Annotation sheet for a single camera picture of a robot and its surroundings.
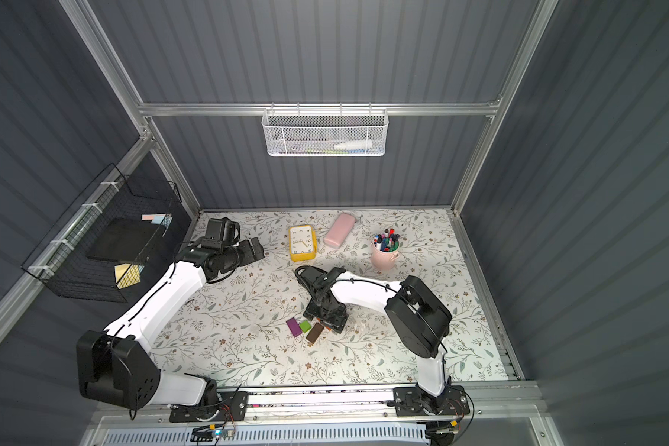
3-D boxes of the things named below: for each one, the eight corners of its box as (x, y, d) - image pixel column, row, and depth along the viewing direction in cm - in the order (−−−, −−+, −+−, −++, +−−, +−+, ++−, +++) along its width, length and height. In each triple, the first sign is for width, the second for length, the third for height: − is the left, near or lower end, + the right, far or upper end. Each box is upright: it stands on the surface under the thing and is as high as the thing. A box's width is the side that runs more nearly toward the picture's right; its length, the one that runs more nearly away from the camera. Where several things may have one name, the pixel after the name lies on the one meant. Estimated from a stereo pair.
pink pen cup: (375, 273, 103) (379, 252, 92) (368, 255, 108) (371, 233, 97) (396, 268, 104) (402, 247, 93) (388, 251, 109) (393, 228, 99)
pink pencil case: (321, 244, 111) (321, 239, 109) (341, 215, 121) (341, 210, 119) (338, 250, 109) (338, 246, 106) (357, 221, 119) (357, 216, 117)
